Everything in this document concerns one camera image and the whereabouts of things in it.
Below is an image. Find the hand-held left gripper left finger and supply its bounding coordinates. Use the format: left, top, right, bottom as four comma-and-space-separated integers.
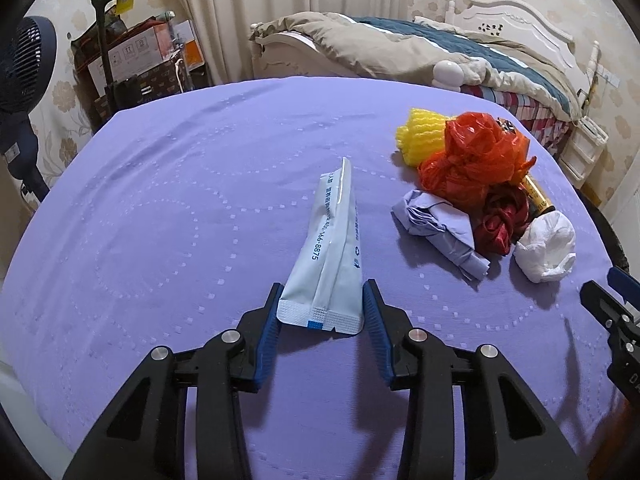
62, 282, 286, 480

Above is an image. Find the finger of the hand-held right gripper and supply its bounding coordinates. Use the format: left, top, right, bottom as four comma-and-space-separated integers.
580, 280, 640, 363
607, 266, 640, 311

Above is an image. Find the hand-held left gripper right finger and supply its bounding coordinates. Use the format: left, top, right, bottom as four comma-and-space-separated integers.
361, 279, 588, 480

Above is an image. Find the white and blue foil packet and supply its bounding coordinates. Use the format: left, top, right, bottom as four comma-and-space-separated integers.
276, 157, 363, 336

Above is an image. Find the dark red satin ribbon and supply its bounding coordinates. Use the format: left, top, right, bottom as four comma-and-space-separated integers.
472, 185, 531, 257

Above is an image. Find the dark round stool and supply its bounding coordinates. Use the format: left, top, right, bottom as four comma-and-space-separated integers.
575, 187, 628, 273

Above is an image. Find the white crumpled tissue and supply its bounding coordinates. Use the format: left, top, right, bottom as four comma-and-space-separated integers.
514, 210, 577, 283

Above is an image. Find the crumpled lavender cloth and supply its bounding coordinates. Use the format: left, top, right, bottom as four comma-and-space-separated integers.
391, 189, 493, 281

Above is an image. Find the white plastic drawer unit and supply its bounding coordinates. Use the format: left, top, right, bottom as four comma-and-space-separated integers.
557, 115, 610, 188

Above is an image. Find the orange crumpled plastic bag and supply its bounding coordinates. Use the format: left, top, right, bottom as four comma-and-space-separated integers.
417, 112, 538, 211

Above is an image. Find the dark printed wrapper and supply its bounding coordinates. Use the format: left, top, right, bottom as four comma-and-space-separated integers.
495, 116, 528, 148

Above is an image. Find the plaid bed sheet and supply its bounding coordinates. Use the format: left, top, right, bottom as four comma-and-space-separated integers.
460, 85, 573, 161

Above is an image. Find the yellow foam fruit net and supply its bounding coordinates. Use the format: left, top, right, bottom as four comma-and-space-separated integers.
395, 107, 451, 168

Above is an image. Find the white round knob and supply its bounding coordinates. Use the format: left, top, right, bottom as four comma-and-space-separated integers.
432, 60, 463, 92

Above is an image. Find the beige and teal duvet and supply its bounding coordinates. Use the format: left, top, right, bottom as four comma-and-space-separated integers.
250, 10, 583, 121

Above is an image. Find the orange box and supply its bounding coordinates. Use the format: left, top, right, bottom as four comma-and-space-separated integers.
150, 20, 203, 66

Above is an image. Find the white cardboard box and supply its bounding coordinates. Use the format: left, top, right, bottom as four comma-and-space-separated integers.
87, 30, 173, 96

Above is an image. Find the black hand cart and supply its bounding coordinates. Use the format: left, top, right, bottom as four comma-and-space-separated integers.
90, 0, 146, 111

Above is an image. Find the dark blue standing fan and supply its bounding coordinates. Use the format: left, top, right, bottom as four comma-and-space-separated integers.
0, 16, 56, 201

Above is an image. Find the white carved bed frame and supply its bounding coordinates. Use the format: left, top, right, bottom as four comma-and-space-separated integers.
249, 0, 601, 126

